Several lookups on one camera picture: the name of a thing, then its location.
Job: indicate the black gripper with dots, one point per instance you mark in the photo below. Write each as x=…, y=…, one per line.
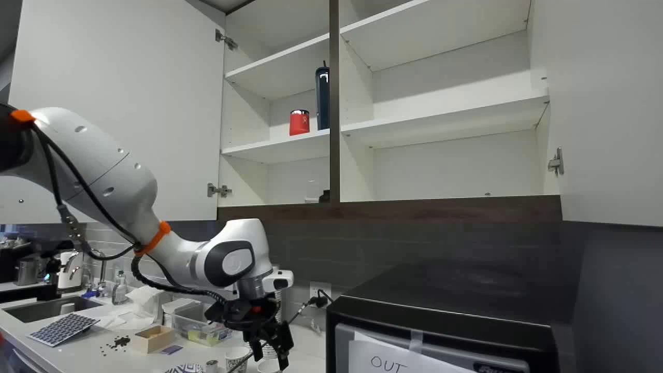
x=245, y=313

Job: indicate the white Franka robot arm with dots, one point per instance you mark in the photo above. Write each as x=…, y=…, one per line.
x=104, y=173

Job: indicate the white cupboard door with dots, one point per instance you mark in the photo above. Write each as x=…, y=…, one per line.
x=124, y=84
x=608, y=105

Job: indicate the clear plastic storage box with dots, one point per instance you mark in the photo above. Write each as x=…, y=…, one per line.
x=199, y=324

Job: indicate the small wooden box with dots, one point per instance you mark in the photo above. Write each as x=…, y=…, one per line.
x=154, y=338

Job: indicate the white paper sign OUT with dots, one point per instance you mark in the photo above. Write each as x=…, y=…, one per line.
x=385, y=360

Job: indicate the white box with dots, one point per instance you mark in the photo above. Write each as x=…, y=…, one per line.
x=146, y=299

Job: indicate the small black parts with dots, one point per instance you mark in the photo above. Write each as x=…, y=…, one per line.
x=118, y=342

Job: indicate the small clear bottle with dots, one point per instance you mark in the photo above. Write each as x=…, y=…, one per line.
x=120, y=292

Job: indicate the small black object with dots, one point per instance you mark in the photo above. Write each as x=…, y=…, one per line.
x=324, y=197

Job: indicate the metal door hinge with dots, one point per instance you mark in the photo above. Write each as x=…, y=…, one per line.
x=555, y=162
x=219, y=190
x=225, y=38

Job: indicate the dark countertop appliance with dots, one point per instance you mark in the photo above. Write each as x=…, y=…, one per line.
x=447, y=298

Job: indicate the blue grid panel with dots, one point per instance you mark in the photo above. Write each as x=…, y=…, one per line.
x=62, y=330

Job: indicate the white kettle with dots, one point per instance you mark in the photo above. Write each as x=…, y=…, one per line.
x=69, y=271

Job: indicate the red cup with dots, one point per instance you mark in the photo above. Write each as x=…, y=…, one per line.
x=299, y=124

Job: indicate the steel sink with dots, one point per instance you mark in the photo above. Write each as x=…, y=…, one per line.
x=41, y=310

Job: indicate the metal pot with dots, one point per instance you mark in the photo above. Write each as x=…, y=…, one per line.
x=29, y=271

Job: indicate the dark blue tumbler bottle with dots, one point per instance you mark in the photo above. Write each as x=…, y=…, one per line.
x=322, y=96

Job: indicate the white wall cupboard wood trim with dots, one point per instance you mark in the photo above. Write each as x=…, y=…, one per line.
x=441, y=105

